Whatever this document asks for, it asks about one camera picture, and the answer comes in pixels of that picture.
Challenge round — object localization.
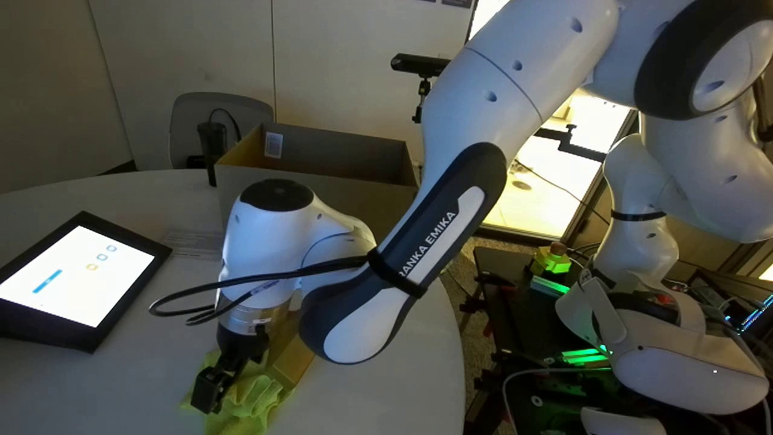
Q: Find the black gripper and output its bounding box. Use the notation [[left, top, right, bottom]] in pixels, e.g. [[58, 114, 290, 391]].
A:
[[192, 317, 274, 416]]

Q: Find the yellow-green microfibre towel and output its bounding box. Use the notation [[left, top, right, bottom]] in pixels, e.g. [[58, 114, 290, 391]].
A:
[[182, 359, 286, 435]]

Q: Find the brown cardboard box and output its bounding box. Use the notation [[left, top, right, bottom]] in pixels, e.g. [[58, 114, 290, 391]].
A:
[[212, 121, 420, 244]]

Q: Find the black tablet with lit screen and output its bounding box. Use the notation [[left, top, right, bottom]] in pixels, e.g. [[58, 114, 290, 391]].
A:
[[0, 211, 175, 356]]

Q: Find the black cylindrical desk device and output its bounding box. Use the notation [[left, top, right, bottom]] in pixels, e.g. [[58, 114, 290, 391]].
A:
[[197, 119, 233, 189]]

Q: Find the grey office chair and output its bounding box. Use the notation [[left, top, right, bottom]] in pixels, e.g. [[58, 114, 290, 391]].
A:
[[168, 89, 276, 172]]

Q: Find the black equipment cart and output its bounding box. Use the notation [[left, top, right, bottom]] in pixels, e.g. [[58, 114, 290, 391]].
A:
[[463, 244, 773, 435]]

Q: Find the gold wrist camera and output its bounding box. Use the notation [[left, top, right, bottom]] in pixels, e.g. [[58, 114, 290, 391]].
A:
[[268, 308, 319, 386]]

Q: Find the black desk device cable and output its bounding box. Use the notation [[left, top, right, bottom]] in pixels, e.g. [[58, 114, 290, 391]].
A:
[[209, 105, 245, 148]]

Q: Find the black camera bar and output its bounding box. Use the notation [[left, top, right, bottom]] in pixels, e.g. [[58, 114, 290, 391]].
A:
[[389, 50, 455, 81]]

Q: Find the white robot pedestal cover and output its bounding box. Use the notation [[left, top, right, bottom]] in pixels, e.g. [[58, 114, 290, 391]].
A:
[[554, 273, 772, 418]]

